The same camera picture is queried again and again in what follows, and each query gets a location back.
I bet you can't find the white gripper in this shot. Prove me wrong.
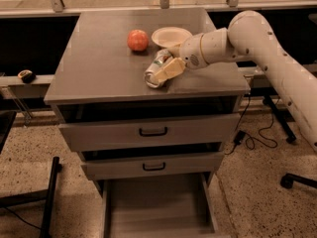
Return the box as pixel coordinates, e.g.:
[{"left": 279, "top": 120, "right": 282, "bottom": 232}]
[{"left": 154, "top": 33, "right": 209, "bottom": 83}]

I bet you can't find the green 7up can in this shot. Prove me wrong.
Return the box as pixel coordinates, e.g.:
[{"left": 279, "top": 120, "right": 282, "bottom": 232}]
[{"left": 144, "top": 49, "right": 173, "bottom": 88}]

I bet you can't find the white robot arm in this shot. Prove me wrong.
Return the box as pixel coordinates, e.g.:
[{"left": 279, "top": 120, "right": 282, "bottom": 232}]
[{"left": 146, "top": 11, "right": 317, "bottom": 151}]

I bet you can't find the grey drawer cabinet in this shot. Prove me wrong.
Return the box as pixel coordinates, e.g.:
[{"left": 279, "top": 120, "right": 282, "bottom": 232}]
[{"left": 43, "top": 7, "right": 251, "bottom": 196}]

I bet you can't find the grey top drawer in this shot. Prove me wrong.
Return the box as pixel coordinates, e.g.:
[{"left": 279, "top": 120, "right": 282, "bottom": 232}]
[{"left": 59, "top": 114, "right": 240, "bottom": 152}]

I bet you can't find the grey drawer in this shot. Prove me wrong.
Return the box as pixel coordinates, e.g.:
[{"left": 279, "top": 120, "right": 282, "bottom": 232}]
[
  {"left": 59, "top": 114, "right": 240, "bottom": 152},
  {"left": 81, "top": 152, "right": 224, "bottom": 180},
  {"left": 100, "top": 174, "right": 232, "bottom": 238}
]

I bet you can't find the grey middle drawer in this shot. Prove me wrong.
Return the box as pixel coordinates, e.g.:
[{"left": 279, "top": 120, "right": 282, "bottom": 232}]
[{"left": 81, "top": 152, "right": 224, "bottom": 180}]

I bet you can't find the grey bottom drawer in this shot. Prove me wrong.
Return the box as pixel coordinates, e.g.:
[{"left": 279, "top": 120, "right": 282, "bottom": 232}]
[{"left": 100, "top": 174, "right": 232, "bottom": 238}]

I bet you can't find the white bowl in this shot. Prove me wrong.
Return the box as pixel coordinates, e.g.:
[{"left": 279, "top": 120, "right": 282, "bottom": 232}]
[{"left": 152, "top": 27, "right": 192, "bottom": 49}]

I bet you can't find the red apple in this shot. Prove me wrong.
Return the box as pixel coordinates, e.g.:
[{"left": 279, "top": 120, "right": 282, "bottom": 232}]
[{"left": 127, "top": 30, "right": 149, "bottom": 52}]

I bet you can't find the black stand leg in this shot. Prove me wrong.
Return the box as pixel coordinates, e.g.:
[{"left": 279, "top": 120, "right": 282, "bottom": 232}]
[{"left": 264, "top": 95, "right": 296, "bottom": 144}]

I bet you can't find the black yellow tape measure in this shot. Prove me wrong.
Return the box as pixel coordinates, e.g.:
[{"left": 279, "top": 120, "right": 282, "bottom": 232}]
[{"left": 18, "top": 69, "right": 36, "bottom": 83}]

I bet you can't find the black caster leg right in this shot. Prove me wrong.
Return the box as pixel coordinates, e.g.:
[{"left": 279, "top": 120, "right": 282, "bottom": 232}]
[{"left": 280, "top": 174, "right": 317, "bottom": 189}]

